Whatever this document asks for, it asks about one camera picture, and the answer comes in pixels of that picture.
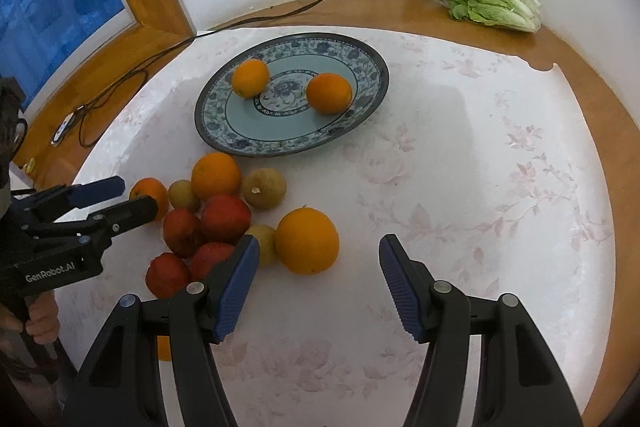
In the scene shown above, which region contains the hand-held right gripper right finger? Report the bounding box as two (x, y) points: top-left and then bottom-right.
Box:
(378, 233), (583, 427)

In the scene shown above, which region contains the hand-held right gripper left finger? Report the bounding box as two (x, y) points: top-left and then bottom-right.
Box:
(60, 234), (261, 427)

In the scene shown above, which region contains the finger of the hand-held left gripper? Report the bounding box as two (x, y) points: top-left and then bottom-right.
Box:
(22, 195), (159, 258)
(10, 176), (126, 220)

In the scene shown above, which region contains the red apple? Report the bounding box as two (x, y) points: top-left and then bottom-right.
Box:
(162, 208), (204, 259)
(189, 242), (237, 282)
(200, 194), (252, 245)
(145, 253), (192, 300)

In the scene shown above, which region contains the brown pear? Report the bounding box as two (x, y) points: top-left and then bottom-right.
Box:
(241, 168), (288, 209)
(167, 179), (202, 212)

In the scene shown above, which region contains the large orange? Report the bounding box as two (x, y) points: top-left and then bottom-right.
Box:
(274, 206), (340, 276)

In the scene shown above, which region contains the blue patterned ceramic plate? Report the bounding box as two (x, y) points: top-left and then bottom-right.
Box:
(194, 32), (390, 158)

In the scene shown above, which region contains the person's left hand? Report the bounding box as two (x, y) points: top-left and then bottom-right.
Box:
(25, 294), (62, 345)

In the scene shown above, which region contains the yellow-green fruit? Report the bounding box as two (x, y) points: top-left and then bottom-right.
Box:
(245, 224), (277, 267)

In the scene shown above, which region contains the small white device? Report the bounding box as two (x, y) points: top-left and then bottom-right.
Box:
(51, 114), (76, 144)

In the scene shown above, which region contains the window pane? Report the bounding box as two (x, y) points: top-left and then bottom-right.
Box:
(0, 0), (126, 108)

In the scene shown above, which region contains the bagged romaine lettuce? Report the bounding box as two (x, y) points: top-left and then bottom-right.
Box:
(431, 0), (543, 34)

